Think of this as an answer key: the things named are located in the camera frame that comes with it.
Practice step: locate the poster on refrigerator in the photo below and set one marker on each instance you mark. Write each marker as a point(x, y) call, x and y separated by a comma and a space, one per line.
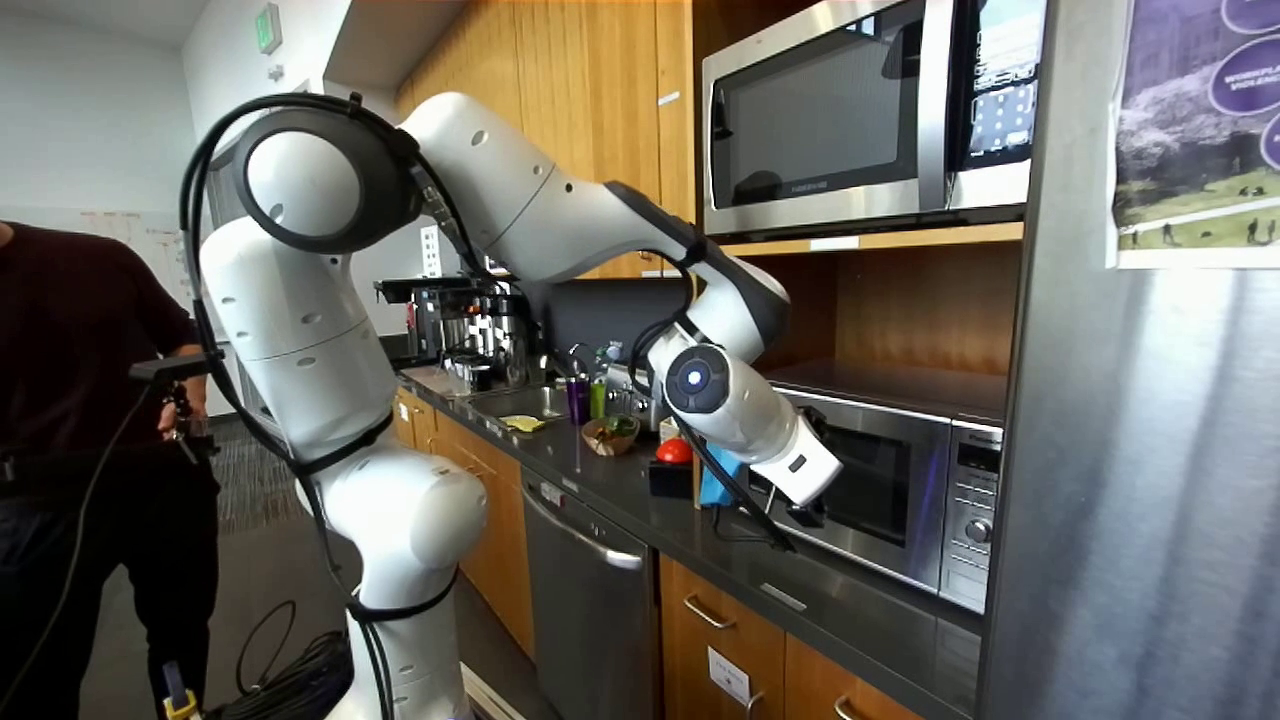
point(1198, 139)

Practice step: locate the stainless steel dishwasher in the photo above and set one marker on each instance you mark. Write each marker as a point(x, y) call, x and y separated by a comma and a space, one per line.
point(595, 603)

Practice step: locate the wooden lower cabinet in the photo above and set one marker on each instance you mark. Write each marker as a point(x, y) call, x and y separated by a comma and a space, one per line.
point(727, 662)

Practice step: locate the wooden bowl with vegetables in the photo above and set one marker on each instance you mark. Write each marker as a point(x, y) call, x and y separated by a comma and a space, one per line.
point(610, 439)

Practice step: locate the lower stainless steel microwave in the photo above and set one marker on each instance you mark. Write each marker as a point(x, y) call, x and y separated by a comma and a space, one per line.
point(914, 493)

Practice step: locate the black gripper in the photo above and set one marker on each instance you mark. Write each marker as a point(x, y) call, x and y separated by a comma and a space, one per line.
point(777, 514)

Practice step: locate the upper stainless steel microwave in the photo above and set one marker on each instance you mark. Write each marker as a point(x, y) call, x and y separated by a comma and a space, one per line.
point(859, 112)

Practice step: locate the stainless steel microwave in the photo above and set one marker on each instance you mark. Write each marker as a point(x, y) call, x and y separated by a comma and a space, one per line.
point(859, 112)
point(914, 493)

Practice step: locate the stainless steel refrigerator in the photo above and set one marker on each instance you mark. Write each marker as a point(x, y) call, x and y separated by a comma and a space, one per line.
point(1137, 538)

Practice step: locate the purple tumbler cup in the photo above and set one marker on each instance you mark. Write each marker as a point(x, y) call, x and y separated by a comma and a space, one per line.
point(577, 402)

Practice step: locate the green cup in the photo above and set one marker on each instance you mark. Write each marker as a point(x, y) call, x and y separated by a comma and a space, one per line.
point(598, 396)

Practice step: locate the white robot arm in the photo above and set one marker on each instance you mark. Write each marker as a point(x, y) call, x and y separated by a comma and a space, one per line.
point(284, 190)

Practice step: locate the black espresso machine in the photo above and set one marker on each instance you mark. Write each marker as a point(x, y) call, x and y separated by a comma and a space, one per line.
point(450, 316)

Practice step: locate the yellow sponge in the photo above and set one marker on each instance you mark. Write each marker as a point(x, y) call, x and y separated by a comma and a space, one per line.
point(520, 424)

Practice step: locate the wooden upper cabinets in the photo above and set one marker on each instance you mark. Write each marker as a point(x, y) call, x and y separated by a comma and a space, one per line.
point(603, 84)

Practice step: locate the person in dark shirt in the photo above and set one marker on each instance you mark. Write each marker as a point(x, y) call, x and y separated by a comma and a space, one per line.
point(96, 471)

